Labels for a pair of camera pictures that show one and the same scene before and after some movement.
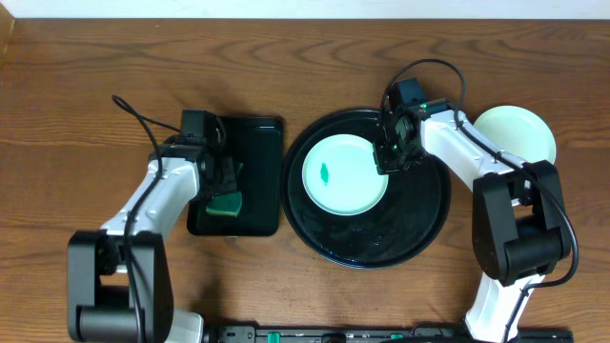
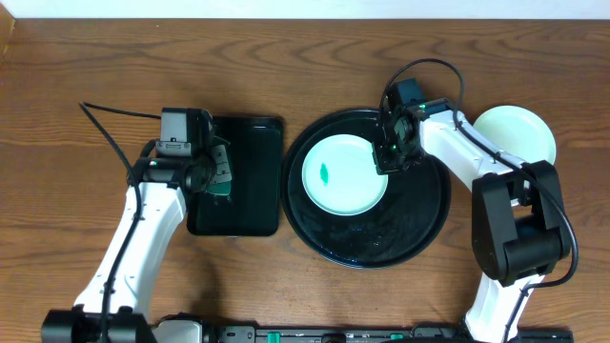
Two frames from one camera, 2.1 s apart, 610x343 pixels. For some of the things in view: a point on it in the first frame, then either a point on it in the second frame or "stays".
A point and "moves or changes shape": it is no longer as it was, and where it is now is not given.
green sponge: x=227 y=204 moves or changes shape
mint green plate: x=341 y=175 stays
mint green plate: x=518 y=131 stays
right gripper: x=383 y=162 stays
